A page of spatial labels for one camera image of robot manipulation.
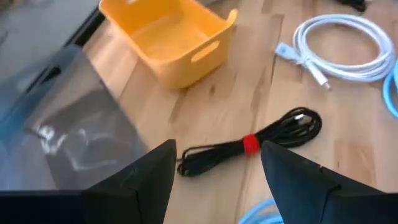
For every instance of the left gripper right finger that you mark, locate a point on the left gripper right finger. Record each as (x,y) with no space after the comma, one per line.
(298,193)

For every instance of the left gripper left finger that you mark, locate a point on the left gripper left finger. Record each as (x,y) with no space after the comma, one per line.
(143,186)

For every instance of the transparent grey plastic bin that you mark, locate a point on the transparent grey plastic bin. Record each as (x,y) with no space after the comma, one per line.
(77,124)

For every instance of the yellow plastic bin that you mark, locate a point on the yellow plastic bin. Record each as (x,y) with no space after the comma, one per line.
(186,65)

